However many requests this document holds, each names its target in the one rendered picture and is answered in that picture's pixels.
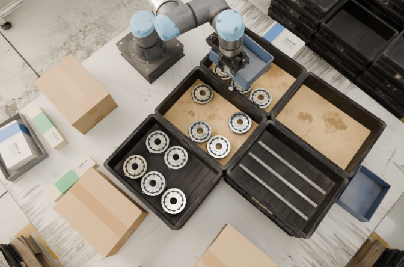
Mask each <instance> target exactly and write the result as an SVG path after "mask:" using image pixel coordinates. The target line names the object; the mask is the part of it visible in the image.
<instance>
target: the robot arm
mask: <svg viewBox="0 0 404 267"><path fill-rule="evenodd" d="M145 1H146V3H147V4H148V6H149V7H150V8H151V10H152V11H148V10H147V11H145V10H140V11H138V12H136V13H135V14H134V15H133V16H132V18H131V20H130V28H131V32H132V34H133V37H134V39H135V41H134V44H133V48H134V51H135V54H136V55H137V56H138V57H139V58H140V59H142V60H147V61H150V60H155V59H157V58H158V57H159V56H160V55H161V54H162V53H163V50H164V43H163V41H168V40H171V39H173V38H177V37H178V36H180V35H182V34H184V33H186V32H188V31H190V30H192V29H195V28H197V27H199V26H201V25H204V24H205V23H207V22H209V23H210V25H211V26H212V28H213V29H214V30H215V32H213V33H212V34H211V35H210V36H208V38H206V39H205V40H206V42H207V44H208V45H209V46H210V47H212V48H214V49H215V50H217V51H218V52H220V53H221V55H220V56H219V58H218V67H219V68H220V69H222V70H223V71H225V72H228V73H229V74H230V75H232V77H235V73H236V72H237V71H239V70H240V69H241V70H242V69H244V68H245V67H246V64H249V57H248V56H247V55H246V52H244V51H243V50H242V49H243V33H244V29H245V25H244V22H243V17H242V15H241V14H240V13H239V12H237V11H235V10H232V9H231V8H230V6H229V5H228V4H227V2H226V0H191V1H189V2H187V3H185V4H184V3H183V1H182V0H145ZM245 57H246V58H247V59H245ZM247 60H248V61H247ZM231 71H232V72H234V74H233V73H232V72H231Z"/></svg>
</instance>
